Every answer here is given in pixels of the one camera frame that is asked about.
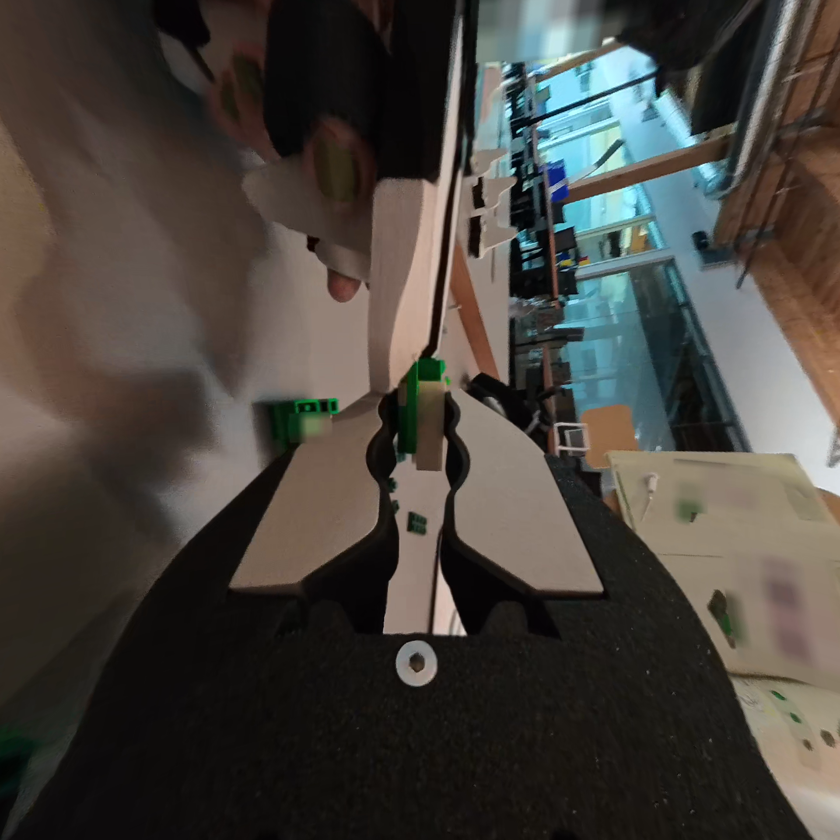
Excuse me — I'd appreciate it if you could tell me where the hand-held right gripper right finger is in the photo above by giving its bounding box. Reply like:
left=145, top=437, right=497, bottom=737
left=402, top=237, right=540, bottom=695
left=441, top=390, right=605, bottom=601

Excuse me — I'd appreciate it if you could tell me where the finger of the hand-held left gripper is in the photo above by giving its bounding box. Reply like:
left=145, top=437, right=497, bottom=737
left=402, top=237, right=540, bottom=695
left=367, top=177, right=454, bottom=396

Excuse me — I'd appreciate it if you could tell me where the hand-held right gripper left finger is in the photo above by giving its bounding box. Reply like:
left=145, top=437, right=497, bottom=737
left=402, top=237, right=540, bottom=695
left=228, top=388, right=399, bottom=598

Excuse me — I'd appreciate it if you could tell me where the green lego assembly white brick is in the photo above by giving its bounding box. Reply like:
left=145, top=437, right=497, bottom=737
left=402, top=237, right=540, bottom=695
left=259, top=395, right=340, bottom=455

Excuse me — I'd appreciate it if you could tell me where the open lego instruction booklet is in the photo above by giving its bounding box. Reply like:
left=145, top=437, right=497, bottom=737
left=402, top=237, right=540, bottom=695
left=607, top=449, right=840, bottom=788

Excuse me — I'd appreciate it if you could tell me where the person's left hand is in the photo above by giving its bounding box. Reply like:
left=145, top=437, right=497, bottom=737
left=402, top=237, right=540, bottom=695
left=209, top=36, right=378, bottom=305

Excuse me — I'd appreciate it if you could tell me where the tan rounded board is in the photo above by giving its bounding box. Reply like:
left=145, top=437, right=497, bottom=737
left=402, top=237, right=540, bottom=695
left=581, top=405, right=637, bottom=468

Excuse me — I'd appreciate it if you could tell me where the spare hand-held gripper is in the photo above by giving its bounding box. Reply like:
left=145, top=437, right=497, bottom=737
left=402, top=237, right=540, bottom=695
left=467, top=373, right=559, bottom=454

